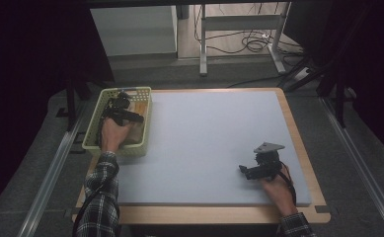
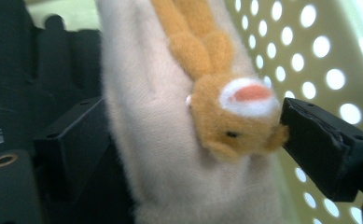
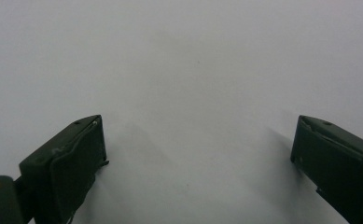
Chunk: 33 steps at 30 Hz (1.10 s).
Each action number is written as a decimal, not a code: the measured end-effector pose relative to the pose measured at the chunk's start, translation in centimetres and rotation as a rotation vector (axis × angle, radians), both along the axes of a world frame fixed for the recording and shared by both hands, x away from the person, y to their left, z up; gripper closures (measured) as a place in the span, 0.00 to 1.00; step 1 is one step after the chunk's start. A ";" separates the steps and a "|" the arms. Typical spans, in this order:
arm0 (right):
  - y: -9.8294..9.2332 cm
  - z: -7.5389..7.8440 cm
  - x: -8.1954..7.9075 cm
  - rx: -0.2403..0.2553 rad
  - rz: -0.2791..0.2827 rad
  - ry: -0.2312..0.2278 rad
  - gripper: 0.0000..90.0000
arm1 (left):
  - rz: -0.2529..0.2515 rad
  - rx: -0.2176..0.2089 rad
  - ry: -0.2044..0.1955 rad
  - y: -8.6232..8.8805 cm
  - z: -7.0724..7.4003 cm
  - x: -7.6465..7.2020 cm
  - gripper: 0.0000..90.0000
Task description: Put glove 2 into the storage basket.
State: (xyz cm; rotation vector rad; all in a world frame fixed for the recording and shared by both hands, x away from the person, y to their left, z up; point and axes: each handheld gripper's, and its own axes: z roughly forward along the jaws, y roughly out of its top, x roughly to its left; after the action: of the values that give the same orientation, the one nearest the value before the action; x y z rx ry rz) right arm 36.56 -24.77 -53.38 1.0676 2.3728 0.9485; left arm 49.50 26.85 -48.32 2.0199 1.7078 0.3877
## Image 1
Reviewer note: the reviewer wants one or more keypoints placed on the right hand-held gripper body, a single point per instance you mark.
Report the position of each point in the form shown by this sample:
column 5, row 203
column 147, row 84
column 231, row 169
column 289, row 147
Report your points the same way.
column 267, row 164

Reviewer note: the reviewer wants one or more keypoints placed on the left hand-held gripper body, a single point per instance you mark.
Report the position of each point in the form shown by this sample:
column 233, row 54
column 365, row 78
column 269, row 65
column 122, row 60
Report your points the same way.
column 117, row 107

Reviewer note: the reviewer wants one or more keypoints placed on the pale green plastic basket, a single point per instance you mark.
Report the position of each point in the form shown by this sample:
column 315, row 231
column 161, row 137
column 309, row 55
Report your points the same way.
column 91, row 131

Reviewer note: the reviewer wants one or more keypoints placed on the person's left hand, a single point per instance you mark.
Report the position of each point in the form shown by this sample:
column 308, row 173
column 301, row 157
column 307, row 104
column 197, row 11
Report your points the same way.
column 114, row 135

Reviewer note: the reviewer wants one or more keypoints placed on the person's right hand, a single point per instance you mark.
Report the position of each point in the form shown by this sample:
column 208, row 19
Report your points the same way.
column 280, row 192

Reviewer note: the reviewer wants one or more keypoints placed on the black stand leg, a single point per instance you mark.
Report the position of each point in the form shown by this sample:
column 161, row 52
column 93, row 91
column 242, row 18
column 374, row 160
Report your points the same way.
column 70, row 105

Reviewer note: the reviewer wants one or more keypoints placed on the light grey foam mat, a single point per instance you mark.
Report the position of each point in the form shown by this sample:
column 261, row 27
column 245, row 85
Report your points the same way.
column 199, row 148

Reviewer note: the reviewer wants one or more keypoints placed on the white cabinet panel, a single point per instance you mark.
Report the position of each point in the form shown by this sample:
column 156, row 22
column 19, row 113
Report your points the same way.
column 133, row 31

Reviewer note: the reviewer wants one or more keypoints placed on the black tripod stand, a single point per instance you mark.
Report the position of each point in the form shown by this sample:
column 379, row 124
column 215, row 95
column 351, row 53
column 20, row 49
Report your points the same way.
column 337, row 95

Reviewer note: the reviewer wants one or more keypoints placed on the aluminium floor rail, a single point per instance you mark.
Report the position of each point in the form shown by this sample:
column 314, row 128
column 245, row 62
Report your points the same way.
column 360, row 164
column 48, row 184

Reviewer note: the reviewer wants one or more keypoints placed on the white metal stand frame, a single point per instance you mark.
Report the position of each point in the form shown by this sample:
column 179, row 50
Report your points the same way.
column 239, row 23

